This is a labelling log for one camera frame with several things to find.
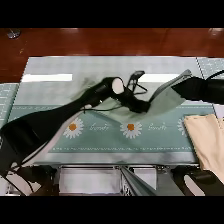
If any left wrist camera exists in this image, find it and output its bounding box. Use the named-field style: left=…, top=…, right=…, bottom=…
left=127, top=69, right=148, bottom=96

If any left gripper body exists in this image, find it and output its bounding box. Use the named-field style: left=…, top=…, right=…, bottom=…
left=119, top=85, right=152, bottom=115

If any black cable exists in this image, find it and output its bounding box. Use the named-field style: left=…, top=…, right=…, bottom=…
left=83, top=103, right=125, bottom=113
left=204, top=69, right=224, bottom=82

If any pale green garment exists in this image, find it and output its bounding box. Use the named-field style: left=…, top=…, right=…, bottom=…
left=68, top=68, right=195, bottom=125

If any silver frame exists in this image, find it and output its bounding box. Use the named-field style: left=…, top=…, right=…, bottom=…
left=6, top=162, right=224, bottom=196

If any beige garment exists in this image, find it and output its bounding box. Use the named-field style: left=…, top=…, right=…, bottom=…
left=182, top=113, right=224, bottom=185

